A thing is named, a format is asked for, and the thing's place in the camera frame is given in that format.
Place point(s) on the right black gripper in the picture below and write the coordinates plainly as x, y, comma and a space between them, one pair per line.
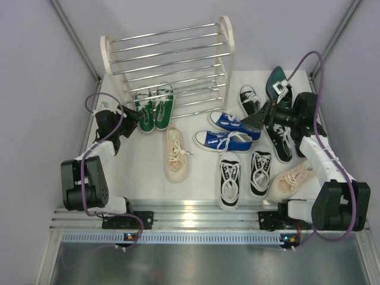
270, 111

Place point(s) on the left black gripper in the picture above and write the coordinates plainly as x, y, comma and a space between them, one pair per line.
130, 121

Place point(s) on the green sneaker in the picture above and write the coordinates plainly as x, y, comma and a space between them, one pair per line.
164, 106
145, 106

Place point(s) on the blue sneaker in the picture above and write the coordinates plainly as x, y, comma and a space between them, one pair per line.
222, 142
229, 122

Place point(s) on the beige lace sneaker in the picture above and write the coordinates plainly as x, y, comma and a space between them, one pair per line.
286, 184
176, 157

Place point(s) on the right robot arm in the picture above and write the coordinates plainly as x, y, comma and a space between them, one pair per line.
341, 202

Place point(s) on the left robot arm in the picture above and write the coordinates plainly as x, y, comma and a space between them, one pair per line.
83, 179

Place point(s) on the teal heel shoe upper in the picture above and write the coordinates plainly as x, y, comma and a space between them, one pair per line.
277, 87

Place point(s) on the teal heel shoe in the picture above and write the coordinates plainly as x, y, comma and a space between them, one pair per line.
277, 87
317, 128

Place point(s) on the teal heel shoe lower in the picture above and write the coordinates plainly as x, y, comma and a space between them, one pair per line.
317, 128

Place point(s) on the white metal shoe rack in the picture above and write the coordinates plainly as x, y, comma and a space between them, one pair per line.
196, 61

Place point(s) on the black sneaker upper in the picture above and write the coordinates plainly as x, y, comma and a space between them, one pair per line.
249, 100

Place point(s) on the black sneaker lower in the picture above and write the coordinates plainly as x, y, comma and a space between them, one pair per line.
281, 140

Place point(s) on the black white sneaker right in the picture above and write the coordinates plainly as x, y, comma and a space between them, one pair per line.
261, 161

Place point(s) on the black white sneaker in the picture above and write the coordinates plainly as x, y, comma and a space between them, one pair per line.
261, 161
230, 174

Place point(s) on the black white sneaker left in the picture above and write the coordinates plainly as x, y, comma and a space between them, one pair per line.
230, 174

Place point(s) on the aluminium mounting rail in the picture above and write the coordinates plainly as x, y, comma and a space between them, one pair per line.
177, 215

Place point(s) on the perforated cable tray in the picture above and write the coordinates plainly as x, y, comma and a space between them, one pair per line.
176, 238

